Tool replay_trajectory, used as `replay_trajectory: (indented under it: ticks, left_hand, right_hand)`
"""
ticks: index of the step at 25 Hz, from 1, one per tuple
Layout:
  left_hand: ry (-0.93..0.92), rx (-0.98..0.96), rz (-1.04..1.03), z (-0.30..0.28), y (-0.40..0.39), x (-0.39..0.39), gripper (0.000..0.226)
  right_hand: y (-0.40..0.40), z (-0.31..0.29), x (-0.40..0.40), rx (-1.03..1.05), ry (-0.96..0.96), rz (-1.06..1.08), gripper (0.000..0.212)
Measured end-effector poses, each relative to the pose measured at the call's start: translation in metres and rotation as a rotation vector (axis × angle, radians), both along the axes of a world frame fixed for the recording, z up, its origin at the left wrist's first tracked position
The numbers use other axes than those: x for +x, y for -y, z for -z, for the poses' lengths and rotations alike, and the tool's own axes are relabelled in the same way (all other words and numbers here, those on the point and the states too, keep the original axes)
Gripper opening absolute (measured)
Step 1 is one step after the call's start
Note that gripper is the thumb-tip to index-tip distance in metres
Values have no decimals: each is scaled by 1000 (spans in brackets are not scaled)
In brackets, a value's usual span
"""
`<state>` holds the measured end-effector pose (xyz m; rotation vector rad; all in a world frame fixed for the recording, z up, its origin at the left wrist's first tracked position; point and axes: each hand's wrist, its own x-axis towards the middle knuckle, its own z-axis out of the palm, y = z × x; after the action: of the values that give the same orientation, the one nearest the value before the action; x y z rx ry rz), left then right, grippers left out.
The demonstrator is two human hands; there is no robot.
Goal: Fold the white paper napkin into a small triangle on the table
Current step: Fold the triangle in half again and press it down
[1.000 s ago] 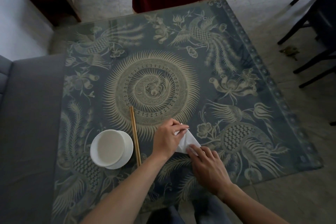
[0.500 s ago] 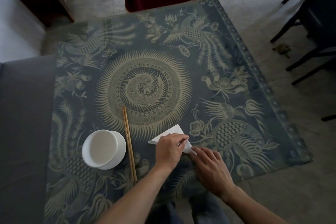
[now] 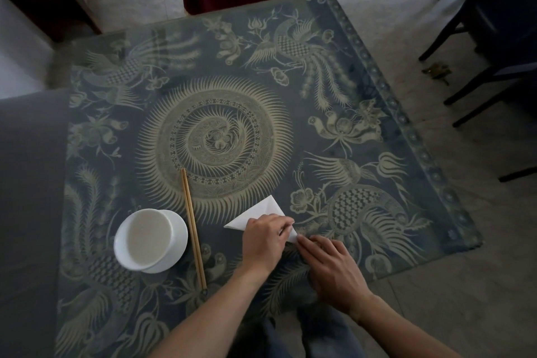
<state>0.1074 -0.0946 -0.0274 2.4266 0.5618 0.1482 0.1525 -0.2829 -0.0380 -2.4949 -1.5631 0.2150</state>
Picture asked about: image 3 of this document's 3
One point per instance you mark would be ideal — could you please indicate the white bowl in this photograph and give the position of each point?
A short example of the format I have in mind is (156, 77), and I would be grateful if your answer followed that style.
(144, 240)

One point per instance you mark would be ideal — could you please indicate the person's right hand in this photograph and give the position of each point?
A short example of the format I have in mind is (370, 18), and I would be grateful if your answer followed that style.
(335, 274)

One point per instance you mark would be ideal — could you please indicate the white paper napkin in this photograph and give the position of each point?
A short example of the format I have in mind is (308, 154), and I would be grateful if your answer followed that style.
(262, 208)

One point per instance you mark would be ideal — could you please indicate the person's left hand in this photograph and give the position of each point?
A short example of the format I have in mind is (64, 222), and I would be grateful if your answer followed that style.
(264, 244)

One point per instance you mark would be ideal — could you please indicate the white saucer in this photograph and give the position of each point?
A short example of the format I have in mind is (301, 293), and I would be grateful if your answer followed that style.
(181, 240)

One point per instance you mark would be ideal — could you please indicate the person's left forearm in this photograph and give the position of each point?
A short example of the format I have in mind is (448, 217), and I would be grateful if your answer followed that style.
(209, 320)

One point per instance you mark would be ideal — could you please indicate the person's blue jeans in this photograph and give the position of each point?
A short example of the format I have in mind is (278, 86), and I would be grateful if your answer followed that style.
(256, 341)

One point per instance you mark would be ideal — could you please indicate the blue phoenix patterned tablecloth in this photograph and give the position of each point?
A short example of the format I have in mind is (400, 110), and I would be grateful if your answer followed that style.
(314, 118)

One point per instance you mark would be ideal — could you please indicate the grey upholstered sofa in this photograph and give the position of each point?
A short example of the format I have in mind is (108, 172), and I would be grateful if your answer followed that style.
(29, 202)

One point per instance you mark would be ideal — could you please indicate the person's right forearm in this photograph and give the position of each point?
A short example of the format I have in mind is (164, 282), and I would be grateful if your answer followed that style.
(398, 332)

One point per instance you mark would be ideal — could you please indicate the small floor debris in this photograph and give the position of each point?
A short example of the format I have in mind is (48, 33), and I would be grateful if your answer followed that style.
(436, 71)

